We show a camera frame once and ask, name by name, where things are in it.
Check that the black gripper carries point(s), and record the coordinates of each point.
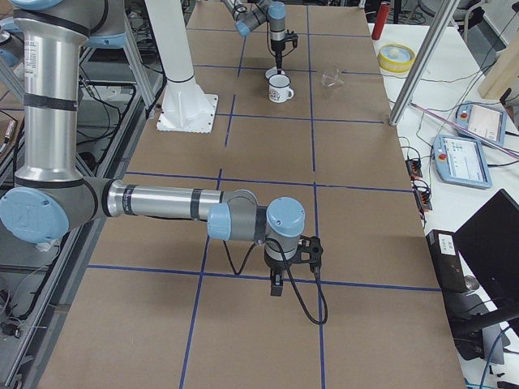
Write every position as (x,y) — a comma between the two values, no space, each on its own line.
(278,47)
(276,267)

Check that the clear glass funnel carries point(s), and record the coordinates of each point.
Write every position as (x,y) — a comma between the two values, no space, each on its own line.
(331,77)

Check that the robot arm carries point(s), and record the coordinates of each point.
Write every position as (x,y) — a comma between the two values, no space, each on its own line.
(271,12)
(51,197)

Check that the white enamel mug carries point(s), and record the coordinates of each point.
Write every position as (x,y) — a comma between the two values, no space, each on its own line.
(279,90)

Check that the red cylinder tube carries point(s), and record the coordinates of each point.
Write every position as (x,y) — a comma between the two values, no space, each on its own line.
(381,18)

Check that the yellow rimmed bowl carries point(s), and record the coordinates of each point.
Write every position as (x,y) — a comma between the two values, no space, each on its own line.
(396,58)

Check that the black computer box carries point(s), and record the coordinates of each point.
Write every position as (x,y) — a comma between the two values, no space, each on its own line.
(446,261)

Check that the grabber reach stick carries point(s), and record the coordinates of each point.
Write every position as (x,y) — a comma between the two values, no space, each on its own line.
(464,131)

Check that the near teach pendant tablet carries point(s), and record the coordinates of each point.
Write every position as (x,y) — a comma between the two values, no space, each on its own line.
(460,161)

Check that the teach pendant tablet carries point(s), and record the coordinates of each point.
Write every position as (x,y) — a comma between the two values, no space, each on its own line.
(460,161)
(483,120)

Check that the black monitor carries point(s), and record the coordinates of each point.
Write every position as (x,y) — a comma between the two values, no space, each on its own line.
(488,242)

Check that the far teach pendant tablet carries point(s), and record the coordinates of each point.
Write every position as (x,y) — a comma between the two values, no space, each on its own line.
(483,120)

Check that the wooden beam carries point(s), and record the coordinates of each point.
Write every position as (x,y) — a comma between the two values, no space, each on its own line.
(502,74)

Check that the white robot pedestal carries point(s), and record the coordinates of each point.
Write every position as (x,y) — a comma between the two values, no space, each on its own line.
(185,106)

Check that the aluminium frame post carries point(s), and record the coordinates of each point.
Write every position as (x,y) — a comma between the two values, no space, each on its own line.
(427,48)

